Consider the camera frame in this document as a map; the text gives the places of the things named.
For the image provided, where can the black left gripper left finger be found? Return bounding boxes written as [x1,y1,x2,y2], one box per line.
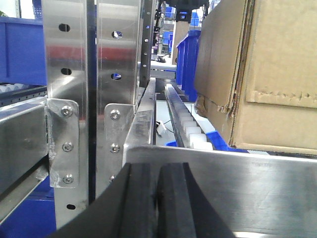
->
[48,163,157,238]

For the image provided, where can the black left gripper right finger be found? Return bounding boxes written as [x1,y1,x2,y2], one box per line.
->
[157,163,235,238]

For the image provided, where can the brown cardboard carton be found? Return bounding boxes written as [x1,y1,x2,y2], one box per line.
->
[194,0,317,155]

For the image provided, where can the blue plastic bin on shelf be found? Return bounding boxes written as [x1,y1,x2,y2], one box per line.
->
[176,30,201,103]

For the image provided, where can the white roller track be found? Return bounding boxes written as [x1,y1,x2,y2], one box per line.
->
[164,84,213,151]

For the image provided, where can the blue bin far left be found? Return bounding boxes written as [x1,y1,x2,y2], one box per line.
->
[0,17,47,86]

